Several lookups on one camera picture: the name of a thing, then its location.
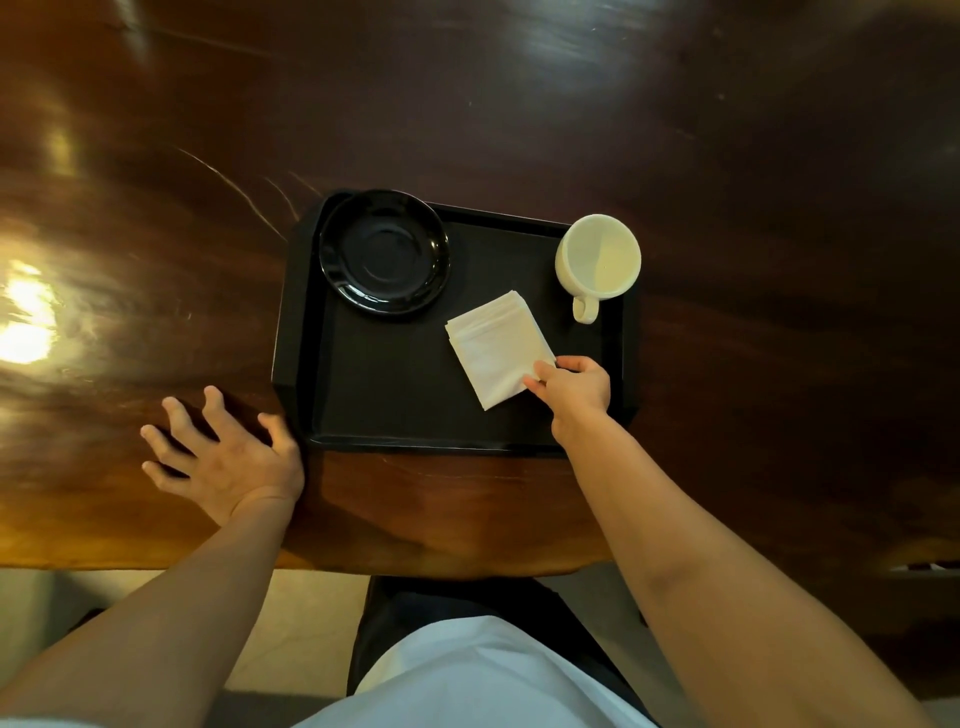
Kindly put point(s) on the person's left hand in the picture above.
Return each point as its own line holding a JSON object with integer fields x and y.
{"x": 236, "y": 472}

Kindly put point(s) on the person's right hand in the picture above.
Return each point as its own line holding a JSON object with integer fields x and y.
{"x": 581, "y": 394}

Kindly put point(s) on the person's left little finger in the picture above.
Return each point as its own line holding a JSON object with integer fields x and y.
{"x": 163, "y": 476}

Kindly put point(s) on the person's left thumb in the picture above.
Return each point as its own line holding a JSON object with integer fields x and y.
{"x": 277, "y": 436}

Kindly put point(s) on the person's left middle finger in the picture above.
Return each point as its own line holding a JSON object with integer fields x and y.
{"x": 183, "y": 426}

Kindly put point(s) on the person's right thumb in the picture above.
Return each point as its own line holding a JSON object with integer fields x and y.
{"x": 538, "y": 388}

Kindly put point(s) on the white paper napkin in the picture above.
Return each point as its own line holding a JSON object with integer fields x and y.
{"x": 495, "y": 345}

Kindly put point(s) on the person's right forearm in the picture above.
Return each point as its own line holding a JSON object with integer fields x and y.
{"x": 720, "y": 592}

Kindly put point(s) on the person's left forearm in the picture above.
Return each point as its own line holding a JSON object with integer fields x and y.
{"x": 161, "y": 622}

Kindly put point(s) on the black rectangular serving tray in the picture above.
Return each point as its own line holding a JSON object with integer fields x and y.
{"x": 390, "y": 375}

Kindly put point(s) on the white ceramic cup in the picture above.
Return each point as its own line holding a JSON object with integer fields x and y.
{"x": 600, "y": 259}

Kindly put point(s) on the black glossy saucer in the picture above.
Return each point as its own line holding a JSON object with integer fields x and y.
{"x": 384, "y": 251}

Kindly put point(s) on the person's dark trousers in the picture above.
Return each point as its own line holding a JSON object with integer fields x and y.
{"x": 465, "y": 596}

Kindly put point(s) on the person's white shirt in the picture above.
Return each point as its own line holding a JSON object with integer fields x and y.
{"x": 480, "y": 675}

